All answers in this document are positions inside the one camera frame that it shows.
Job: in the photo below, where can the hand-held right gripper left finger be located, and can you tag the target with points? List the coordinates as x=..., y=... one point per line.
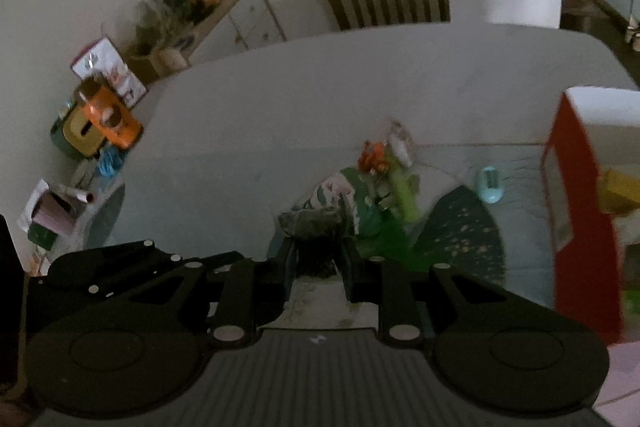
x=286, y=272

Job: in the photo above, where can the white tube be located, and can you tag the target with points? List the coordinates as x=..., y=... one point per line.
x=77, y=193

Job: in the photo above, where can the yellow small box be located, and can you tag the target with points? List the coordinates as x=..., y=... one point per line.
x=620, y=189

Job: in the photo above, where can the white carton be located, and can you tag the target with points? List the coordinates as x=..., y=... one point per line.
x=107, y=62

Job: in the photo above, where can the white small open box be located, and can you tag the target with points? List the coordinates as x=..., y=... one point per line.
x=50, y=212

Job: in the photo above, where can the red shoebox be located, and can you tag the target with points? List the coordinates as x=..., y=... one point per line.
x=575, y=187

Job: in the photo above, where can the white wooden sideboard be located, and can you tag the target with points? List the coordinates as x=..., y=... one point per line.
x=250, y=22

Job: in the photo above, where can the woven basket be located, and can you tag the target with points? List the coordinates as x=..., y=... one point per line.
x=170, y=59

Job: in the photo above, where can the orange canister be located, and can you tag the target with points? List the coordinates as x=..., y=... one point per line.
x=112, y=114

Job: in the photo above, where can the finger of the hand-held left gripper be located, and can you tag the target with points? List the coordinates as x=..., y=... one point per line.
x=115, y=262

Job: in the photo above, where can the orange white toy in wrapper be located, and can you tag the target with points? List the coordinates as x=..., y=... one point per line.
x=372, y=157

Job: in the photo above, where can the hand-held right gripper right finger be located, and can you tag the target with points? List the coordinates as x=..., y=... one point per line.
x=350, y=287

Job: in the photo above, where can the white printed plastic wrapper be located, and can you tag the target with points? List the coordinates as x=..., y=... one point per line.
x=335, y=192

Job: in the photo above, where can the teal yellow container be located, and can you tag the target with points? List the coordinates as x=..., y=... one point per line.
x=75, y=134

